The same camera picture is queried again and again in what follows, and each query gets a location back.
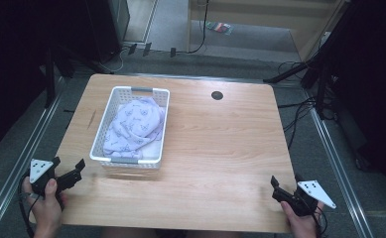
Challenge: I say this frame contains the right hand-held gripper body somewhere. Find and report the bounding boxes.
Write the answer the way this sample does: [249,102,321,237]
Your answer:
[279,179,337,218]

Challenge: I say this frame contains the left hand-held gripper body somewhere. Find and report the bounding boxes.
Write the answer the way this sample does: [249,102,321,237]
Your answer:
[23,158,62,199]

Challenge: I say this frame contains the white perforated plastic basket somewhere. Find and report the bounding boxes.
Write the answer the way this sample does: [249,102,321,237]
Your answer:
[88,85,171,170]

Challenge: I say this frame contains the lilac patterned cloth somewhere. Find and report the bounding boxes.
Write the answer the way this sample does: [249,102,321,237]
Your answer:
[102,97,167,160]

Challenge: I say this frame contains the person's right hand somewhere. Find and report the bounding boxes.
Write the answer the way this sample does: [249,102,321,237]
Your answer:
[280,200,325,238]

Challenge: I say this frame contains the person's left hand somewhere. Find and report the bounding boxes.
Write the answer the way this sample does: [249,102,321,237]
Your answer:
[21,178,68,238]

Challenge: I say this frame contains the black metal stand with legs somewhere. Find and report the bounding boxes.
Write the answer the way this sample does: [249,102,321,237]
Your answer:
[263,54,334,121]

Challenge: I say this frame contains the dark cabinet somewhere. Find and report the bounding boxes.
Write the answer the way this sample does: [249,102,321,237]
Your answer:
[82,0,131,64]

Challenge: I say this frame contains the colourful packet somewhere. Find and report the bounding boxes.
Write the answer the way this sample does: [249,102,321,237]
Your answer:
[205,21,235,36]

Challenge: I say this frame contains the metal floor rail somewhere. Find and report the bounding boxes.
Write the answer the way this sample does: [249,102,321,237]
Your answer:
[0,76,66,238]
[303,90,377,238]

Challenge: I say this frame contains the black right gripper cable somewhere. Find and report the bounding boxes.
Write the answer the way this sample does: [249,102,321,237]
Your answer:
[313,205,329,238]

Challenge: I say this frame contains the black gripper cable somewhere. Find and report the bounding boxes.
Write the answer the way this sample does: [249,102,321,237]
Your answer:
[16,174,40,238]
[313,205,329,238]

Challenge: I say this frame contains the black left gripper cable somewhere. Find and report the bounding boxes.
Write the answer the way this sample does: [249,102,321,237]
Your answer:
[16,174,40,238]

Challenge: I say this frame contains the black floor cables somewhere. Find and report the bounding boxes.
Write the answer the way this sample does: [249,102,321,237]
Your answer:
[276,60,318,151]

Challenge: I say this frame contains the white cable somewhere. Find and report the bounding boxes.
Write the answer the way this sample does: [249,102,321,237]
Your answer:
[97,49,129,74]

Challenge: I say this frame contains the black hanging cable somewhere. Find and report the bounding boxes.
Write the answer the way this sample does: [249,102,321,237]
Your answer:
[186,0,211,55]

